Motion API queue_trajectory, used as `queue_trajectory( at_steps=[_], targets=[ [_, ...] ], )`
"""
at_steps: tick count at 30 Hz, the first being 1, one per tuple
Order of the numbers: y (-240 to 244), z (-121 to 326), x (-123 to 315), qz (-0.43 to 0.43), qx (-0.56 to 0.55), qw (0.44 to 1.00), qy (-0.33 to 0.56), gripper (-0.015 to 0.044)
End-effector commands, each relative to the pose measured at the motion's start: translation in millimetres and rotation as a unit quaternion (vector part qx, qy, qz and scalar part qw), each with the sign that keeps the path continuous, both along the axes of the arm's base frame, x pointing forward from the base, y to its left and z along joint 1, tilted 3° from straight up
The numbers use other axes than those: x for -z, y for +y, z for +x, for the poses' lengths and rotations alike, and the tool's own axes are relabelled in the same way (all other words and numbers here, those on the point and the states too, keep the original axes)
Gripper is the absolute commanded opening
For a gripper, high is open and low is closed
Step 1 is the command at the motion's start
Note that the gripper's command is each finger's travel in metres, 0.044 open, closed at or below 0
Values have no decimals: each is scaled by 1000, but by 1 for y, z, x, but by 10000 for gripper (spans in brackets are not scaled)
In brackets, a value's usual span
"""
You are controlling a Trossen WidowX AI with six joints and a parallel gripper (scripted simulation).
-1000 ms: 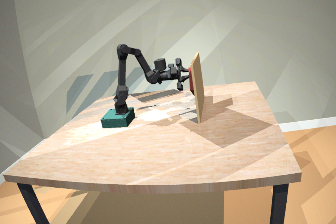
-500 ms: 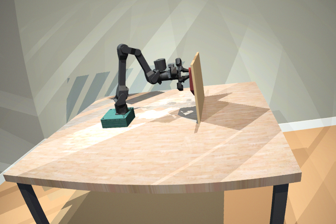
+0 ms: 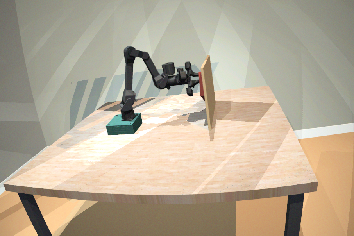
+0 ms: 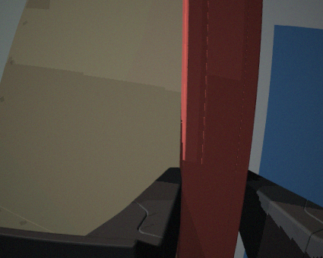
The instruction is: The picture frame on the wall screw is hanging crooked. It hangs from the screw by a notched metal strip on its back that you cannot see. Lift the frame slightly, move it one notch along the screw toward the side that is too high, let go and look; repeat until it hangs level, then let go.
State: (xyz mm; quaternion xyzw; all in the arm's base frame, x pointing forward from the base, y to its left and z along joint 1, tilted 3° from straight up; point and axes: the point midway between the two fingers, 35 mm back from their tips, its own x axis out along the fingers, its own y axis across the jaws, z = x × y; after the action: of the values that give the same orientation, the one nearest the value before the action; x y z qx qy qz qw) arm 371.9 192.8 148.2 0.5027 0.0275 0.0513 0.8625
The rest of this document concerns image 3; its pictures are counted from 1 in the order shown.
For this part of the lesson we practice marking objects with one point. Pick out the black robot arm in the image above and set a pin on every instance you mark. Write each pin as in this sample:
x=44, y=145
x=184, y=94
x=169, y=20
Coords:
x=165, y=80

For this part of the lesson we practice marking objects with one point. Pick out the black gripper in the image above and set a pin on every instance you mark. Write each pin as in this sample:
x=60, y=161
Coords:
x=188, y=79

